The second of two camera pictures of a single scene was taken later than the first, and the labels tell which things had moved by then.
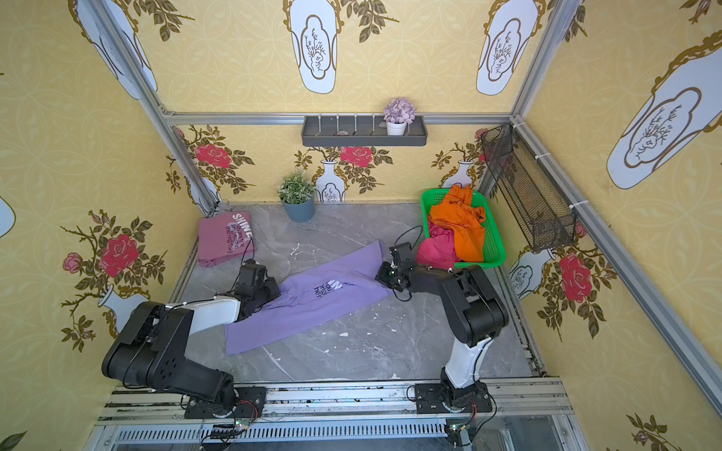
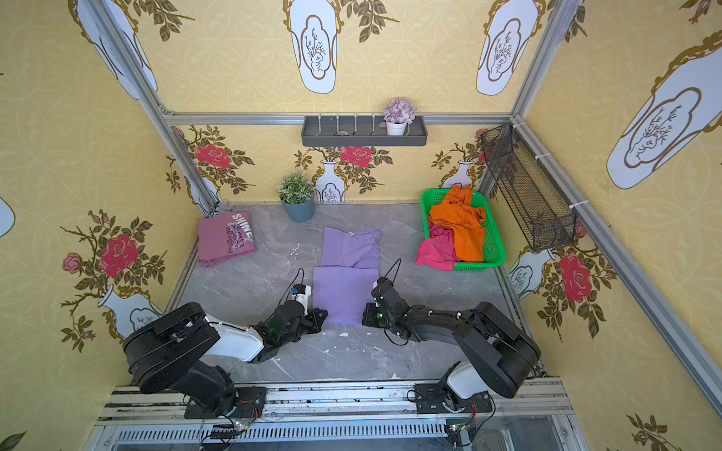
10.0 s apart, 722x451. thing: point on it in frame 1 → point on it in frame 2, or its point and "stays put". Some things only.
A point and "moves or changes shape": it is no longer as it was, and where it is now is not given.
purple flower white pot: x=398 y=114 stays put
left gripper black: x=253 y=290 → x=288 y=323
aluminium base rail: x=532 y=415 stays put
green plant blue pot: x=297 y=194 stays put
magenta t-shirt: x=438 y=250 stays put
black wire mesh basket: x=543 y=213 stays put
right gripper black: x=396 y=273 → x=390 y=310
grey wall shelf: x=359 y=131 stays put
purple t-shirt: x=312 y=296 moves or changes shape
